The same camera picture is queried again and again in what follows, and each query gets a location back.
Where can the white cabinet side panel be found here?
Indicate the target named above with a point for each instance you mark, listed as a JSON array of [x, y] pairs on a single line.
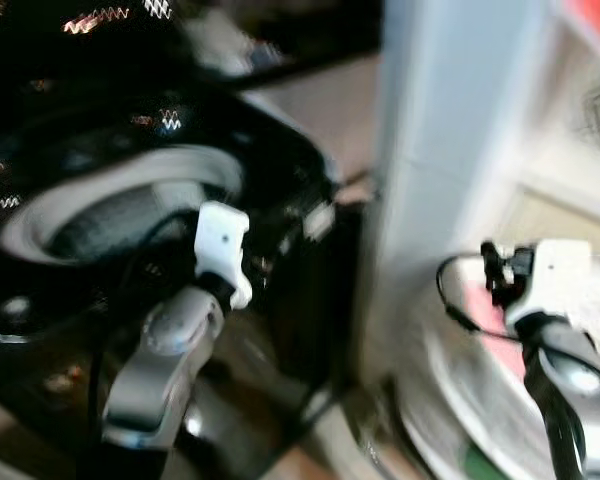
[[440, 150]]

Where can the pink garment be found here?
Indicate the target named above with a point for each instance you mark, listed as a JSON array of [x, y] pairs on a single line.
[[480, 305]]

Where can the round grey laundry basin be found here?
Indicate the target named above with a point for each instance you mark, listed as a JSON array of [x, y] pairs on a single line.
[[450, 400]]

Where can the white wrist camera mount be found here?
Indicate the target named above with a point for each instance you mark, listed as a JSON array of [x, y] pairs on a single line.
[[221, 240], [555, 275]]

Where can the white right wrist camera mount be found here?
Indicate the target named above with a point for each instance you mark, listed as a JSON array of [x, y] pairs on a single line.
[[555, 275]]

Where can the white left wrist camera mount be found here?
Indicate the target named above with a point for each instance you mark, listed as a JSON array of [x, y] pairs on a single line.
[[221, 240]]

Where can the black top-load washing machine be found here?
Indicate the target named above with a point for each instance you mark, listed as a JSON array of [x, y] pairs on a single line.
[[280, 165]]

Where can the red cloth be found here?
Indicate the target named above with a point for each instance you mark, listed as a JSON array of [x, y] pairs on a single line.
[[595, 20]]

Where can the grey washer drum opening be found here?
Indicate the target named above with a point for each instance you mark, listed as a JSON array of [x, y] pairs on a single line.
[[110, 225]]

